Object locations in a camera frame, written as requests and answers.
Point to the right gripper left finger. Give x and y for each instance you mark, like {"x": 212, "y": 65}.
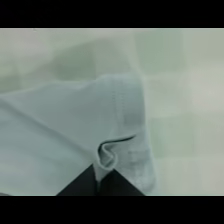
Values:
{"x": 83, "y": 185}

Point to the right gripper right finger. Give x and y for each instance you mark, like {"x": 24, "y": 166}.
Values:
{"x": 118, "y": 185}

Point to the light blue shirt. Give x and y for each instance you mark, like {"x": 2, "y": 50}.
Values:
{"x": 60, "y": 126}

